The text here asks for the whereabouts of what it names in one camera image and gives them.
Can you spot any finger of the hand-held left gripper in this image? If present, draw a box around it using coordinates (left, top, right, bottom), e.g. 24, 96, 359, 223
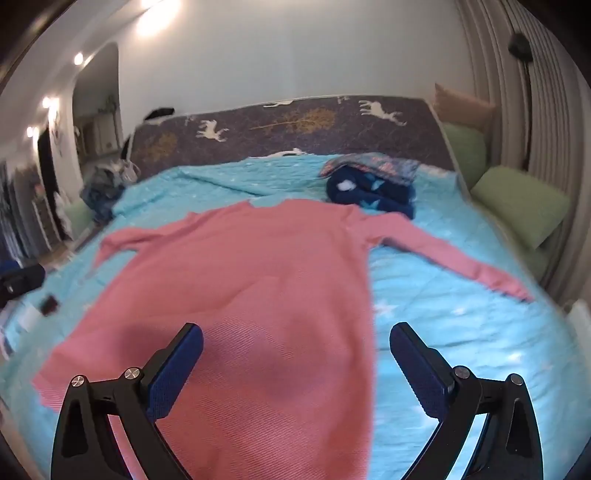
0, 261, 47, 306

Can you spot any light blue star blanket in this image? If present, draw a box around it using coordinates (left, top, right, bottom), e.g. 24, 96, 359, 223
0, 154, 583, 480

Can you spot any pink knit sweater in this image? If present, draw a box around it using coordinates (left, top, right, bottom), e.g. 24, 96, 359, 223
31, 199, 536, 480

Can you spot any long green pillow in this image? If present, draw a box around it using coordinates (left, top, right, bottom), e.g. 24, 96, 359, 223
441, 122, 489, 190

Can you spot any folded floral cloth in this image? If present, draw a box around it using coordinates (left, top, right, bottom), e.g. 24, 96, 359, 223
320, 153, 422, 186

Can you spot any arched wall mirror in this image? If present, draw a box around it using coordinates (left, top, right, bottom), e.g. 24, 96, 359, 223
71, 42, 123, 158

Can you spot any black floor lamp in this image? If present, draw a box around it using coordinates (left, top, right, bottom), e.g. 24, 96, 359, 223
508, 31, 534, 169

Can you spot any folded navy star cloth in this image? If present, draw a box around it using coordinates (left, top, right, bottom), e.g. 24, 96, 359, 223
325, 164, 416, 220

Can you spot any plump green pillow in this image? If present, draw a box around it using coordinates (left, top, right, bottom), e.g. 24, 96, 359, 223
470, 166, 571, 251

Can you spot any pile of unfolded clothes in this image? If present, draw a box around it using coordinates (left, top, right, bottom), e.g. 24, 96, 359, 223
81, 159, 139, 224

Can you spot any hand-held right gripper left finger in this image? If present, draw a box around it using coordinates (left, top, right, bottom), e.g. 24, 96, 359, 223
51, 322, 205, 480

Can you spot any white paper sheet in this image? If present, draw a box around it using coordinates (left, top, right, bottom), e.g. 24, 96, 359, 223
16, 307, 42, 330

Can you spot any grey pleated curtain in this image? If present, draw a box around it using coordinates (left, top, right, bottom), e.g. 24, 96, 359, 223
455, 0, 591, 301

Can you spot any beige pillow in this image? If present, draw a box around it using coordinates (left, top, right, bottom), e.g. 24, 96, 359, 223
434, 83, 497, 132

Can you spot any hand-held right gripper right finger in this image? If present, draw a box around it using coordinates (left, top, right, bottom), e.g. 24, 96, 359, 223
389, 322, 544, 480

